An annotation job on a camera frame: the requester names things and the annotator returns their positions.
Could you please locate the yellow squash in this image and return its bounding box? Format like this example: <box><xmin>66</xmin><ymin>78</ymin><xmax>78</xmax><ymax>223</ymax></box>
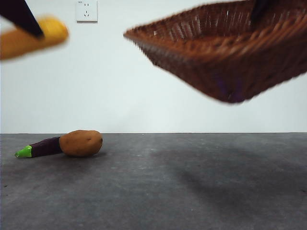
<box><xmin>0</xmin><ymin>15</ymin><xmax>70</xmax><ymax>61</ymax></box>

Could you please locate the brown wicker basket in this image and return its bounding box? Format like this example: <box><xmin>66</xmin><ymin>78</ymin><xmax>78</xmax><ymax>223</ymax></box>
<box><xmin>123</xmin><ymin>0</ymin><xmax>307</xmax><ymax>104</ymax></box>

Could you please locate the purple eggplant with green stem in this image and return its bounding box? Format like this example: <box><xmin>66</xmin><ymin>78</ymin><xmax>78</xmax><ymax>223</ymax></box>
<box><xmin>14</xmin><ymin>137</ymin><xmax>62</xmax><ymax>159</ymax></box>

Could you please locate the brown potato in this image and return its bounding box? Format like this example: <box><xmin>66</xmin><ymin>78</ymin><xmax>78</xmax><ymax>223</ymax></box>
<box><xmin>59</xmin><ymin>130</ymin><xmax>104</xmax><ymax>158</ymax></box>

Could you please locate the white wall socket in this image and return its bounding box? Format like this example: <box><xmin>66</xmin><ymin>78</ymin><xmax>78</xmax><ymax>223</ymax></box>
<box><xmin>76</xmin><ymin>0</ymin><xmax>98</xmax><ymax>23</ymax></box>

